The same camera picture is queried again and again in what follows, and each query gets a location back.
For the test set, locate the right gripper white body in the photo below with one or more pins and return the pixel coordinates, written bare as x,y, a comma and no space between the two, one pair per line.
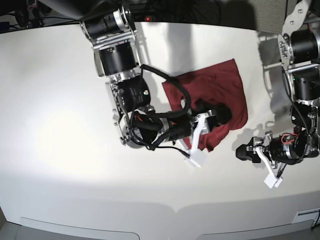
201,128

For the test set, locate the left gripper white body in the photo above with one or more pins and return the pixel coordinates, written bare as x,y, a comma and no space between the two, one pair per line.
261,145

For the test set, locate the dark red long-sleeve shirt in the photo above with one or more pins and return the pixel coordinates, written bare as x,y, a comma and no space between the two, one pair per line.
217,84

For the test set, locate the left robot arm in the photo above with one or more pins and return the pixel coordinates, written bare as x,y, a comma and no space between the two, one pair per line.
299,48

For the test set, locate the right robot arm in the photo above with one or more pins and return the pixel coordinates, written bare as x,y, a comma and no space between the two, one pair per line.
110,28

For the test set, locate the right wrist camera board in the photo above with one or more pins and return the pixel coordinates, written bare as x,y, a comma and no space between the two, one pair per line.
196,158

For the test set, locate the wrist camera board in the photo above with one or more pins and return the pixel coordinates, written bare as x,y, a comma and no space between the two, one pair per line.
272,181
196,158

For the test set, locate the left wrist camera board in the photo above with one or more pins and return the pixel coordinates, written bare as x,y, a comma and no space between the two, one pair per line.
272,181

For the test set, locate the white power strip red switch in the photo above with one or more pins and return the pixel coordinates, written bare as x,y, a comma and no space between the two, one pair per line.
142,18

